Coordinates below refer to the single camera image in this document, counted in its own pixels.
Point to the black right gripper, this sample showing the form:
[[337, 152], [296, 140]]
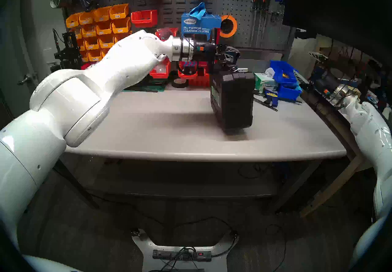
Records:
[[326, 86]]

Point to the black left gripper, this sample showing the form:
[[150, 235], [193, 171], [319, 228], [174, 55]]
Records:
[[206, 55]]

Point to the black plastic tool box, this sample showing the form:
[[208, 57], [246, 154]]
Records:
[[232, 103]]

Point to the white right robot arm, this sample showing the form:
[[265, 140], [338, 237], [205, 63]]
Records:
[[370, 133]]

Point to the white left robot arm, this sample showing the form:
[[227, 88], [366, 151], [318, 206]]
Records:
[[76, 100]]

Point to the blue cleaning cloths box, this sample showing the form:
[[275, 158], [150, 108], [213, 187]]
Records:
[[199, 25]]

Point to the green white Kimtech tissue box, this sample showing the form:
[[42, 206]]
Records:
[[266, 83]]

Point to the large blue plastic bin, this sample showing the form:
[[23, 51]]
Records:
[[283, 69]]

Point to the orange tape roll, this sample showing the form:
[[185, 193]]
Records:
[[235, 25]]

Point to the blue Irwin bar clamp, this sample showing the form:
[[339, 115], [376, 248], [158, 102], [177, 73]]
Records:
[[271, 95]]

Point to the blue microfiber cloth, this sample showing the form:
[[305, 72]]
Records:
[[199, 9]]

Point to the black tape roll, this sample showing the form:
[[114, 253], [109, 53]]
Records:
[[174, 84]]

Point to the maroon plastic bag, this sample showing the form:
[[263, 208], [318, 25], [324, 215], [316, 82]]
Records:
[[165, 34]]

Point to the dark grey pegboard panel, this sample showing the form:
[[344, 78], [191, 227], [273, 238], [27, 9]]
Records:
[[180, 5]]

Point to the green cutting mat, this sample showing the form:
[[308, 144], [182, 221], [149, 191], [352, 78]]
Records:
[[153, 87]]

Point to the yellow parts bin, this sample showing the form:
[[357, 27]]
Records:
[[119, 11], [105, 51], [121, 25], [86, 18], [104, 28], [84, 56], [82, 44], [107, 40], [92, 43], [102, 14], [121, 35], [95, 55], [73, 21], [79, 33], [88, 30]]

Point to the wooden side table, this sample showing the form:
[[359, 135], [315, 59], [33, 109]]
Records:
[[330, 188]]

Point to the black metal fixture stand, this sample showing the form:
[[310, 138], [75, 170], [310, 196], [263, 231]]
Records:
[[69, 52]]

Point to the black power strip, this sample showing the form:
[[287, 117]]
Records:
[[171, 255]]

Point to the white wall switch plate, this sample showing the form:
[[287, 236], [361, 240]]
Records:
[[49, 56]]

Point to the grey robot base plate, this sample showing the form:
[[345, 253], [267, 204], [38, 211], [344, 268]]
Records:
[[219, 263]]

